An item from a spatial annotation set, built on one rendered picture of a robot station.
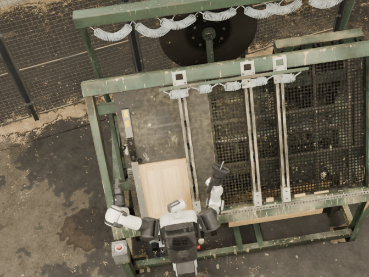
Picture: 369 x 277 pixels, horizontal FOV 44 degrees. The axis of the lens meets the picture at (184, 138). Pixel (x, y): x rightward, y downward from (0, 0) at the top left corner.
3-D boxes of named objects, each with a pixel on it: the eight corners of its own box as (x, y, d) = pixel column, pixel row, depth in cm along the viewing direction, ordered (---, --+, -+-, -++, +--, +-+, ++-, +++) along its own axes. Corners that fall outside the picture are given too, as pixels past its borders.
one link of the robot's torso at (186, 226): (209, 266, 319) (204, 226, 302) (161, 273, 318) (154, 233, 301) (203, 238, 345) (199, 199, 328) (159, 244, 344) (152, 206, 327)
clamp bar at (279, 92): (278, 198, 377) (286, 212, 354) (268, 55, 338) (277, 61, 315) (290, 197, 377) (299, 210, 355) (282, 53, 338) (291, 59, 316)
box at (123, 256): (116, 265, 365) (111, 255, 351) (115, 251, 373) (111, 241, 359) (130, 262, 366) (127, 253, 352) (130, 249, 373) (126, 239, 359)
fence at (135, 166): (141, 219, 375) (141, 222, 371) (122, 109, 343) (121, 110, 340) (147, 219, 375) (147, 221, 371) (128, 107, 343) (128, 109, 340)
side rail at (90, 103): (112, 220, 380) (111, 227, 369) (85, 92, 343) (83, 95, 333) (119, 219, 380) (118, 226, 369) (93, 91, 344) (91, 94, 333)
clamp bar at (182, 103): (190, 211, 375) (193, 226, 353) (171, 70, 336) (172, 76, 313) (202, 210, 376) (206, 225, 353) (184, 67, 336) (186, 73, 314)
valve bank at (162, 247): (149, 262, 384) (145, 250, 365) (147, 247, 392) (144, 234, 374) (208, 254, 385) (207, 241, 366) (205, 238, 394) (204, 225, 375)
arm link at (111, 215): (108, 219, 324) (99, 219, 305) (114, 205, 325) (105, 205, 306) (122, 225, 322) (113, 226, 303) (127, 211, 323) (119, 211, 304)
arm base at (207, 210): (221, 223, 329) (221, 227, 317) (205, 231, 330) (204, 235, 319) (212, 205, 329) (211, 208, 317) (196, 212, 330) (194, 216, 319)
